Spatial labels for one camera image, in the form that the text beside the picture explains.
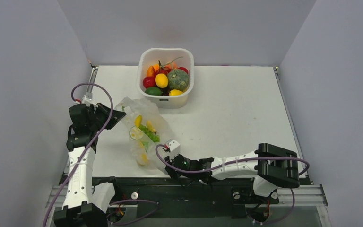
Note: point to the red apple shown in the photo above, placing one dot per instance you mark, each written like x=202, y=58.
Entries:
x=149, y=82

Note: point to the white plastic basket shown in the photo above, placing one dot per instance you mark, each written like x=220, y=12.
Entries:
x=182, y=57

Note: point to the red tomato at back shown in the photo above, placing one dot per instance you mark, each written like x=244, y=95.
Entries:
x=183, y=69

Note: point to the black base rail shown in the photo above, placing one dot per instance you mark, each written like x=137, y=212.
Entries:
x=228, y=198

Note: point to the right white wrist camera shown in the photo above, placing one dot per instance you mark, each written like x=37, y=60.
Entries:
x=174, y=148

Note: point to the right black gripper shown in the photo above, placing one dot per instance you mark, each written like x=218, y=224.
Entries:
x=170, y=161

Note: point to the lime slice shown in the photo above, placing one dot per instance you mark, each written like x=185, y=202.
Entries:
x=136, y=133

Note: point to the clear plastic bag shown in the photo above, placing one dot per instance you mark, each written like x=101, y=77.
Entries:
x=149, y=112

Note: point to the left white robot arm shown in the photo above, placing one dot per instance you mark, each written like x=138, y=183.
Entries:
x=86, y=202

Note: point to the yellow lemon in basket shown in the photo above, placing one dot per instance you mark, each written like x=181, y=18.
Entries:
x=161, y=80

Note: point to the green fake grapes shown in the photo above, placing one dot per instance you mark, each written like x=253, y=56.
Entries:
x=150, y=132

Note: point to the yellow lemon at front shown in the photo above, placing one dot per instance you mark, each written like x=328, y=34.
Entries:
x=175, y=92

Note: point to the orange pepper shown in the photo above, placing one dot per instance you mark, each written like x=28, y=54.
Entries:
x=151, y=72

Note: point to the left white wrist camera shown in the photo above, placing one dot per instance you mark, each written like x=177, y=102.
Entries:
x=88, y=101

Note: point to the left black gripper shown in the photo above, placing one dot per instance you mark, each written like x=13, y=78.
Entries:
x=116, y=117

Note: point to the green lime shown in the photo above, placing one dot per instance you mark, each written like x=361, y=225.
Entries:
x=154, y=91

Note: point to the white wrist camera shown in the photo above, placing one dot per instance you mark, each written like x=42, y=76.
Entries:
x=88, y=101
x=174, y=148

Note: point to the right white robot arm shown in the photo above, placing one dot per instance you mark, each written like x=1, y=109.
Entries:
x=270, y=166

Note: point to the green cantaloupe melon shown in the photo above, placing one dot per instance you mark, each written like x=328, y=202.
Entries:
x=178, y=79

